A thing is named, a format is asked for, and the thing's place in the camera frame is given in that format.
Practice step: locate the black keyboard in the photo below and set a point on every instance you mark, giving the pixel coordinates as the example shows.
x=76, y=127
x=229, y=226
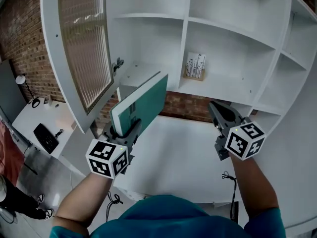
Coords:
x=45, y=137

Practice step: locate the black desk lamp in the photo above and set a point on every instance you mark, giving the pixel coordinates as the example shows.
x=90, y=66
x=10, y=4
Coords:
x=24, y=83

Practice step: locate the person's teal shirt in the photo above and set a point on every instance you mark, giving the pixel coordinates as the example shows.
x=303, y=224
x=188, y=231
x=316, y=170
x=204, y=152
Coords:
x=168, y=219

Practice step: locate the person's left forearm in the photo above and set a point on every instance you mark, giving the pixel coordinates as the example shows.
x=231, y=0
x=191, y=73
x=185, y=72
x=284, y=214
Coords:
x=84, y=199

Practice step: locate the wooden card holder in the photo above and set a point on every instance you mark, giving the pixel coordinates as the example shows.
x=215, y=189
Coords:
x=194, y=77

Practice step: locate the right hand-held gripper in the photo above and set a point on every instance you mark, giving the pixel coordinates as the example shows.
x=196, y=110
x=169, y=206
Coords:
x=244, y=140

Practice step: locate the glass cabinet door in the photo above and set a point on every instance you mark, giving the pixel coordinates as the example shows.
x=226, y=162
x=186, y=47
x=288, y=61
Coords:
x=84, y=48

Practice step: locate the small white side desk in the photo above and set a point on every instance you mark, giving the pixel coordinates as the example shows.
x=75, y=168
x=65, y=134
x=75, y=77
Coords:
x=24, y=123

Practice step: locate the teal book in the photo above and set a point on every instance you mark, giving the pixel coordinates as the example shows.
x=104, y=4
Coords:
x=146, y=100

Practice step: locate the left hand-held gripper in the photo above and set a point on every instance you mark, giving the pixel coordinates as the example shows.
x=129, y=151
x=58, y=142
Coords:
x=104, y=157

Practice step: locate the grey metal cabinet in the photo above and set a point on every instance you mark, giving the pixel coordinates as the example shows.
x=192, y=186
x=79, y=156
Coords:
x=8, y=90

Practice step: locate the person's right forearm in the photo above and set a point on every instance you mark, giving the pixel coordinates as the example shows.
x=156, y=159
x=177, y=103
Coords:
x=252, y=187

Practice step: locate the metal door hinge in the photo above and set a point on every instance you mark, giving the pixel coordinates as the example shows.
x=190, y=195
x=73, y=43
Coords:
x=117, y=64

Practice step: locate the white shelf unit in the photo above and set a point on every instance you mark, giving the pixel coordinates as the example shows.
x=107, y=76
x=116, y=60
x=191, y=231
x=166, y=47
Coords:
x=185, y=147

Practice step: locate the white printed card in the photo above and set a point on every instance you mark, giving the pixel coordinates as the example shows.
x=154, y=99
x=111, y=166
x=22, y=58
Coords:
x=196, y=62

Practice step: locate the red cloth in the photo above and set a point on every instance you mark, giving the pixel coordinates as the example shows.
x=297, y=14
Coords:
x=8, y=152

